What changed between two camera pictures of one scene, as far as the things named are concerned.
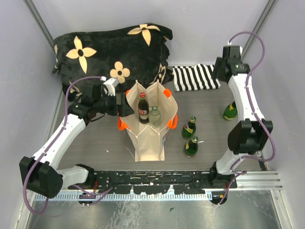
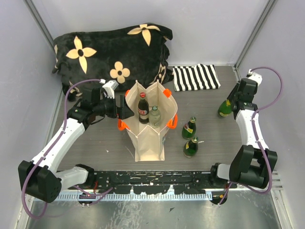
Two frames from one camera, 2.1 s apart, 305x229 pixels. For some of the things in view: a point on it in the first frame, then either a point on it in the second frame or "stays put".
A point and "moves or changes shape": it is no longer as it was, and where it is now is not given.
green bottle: (230, 112) moves or changes shape
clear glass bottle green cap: (155, 117) stays put
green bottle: (188, 129) stays put
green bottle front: (190, 147) stays put
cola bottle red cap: (143, 109) stays put
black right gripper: (218, 64) → (231, 96)
